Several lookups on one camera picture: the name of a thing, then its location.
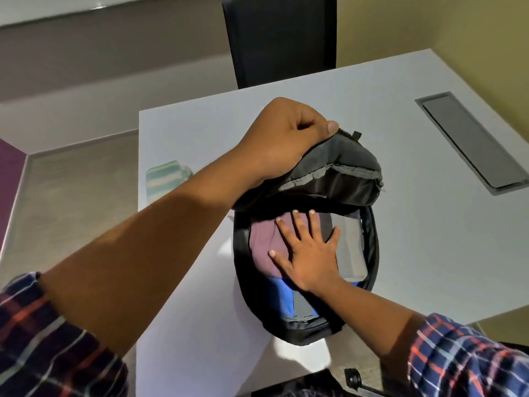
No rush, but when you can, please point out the person's right hand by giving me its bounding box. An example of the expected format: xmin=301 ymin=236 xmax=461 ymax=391
xmin=267 ymin=209 xmax=342 ymax=294

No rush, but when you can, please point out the person's left hand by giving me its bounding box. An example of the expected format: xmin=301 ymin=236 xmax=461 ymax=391
xmin=233 ymin=96 xmax=341 ymax=189

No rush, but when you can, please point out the purple striped t-shirt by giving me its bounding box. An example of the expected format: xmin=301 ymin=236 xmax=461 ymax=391
xmin=250 ymin=212 xmax=368 ymax=284

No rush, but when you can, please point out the grey backpack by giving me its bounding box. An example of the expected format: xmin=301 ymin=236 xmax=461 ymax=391
xmin=232 ymin=127 xmax=385 ymax=347

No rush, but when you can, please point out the black mesh-back chair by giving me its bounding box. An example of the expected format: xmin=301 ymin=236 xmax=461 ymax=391
xmin=221 ymin=0 xmax=338 ymax=89

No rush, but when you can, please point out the green white striped towel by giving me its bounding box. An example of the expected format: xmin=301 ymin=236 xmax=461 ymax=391
xmin=144 ymin=159 xmax=194 ymax=205

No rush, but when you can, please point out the black chair with armrests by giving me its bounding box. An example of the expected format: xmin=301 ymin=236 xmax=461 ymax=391
xmin=343 ymin=341 xmax=529 ymax=397

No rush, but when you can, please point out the person's left forearm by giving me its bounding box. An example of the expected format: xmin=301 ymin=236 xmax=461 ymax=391
xmin=37 ymin=151 xmax=265 ymax=356

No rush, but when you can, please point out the white table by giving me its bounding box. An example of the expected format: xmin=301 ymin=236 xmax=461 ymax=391
xmin=135 ymin=48 xmax=529 ymax=397

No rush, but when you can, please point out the grey table cable hatch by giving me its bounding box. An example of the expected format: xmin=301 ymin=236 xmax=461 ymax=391
xmin=414 ymin=91 xmax=529 ymax=197

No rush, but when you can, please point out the white wall board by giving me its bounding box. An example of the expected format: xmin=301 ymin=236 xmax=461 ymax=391
xmin=0 ymin=0 xmax=166 ymax=28

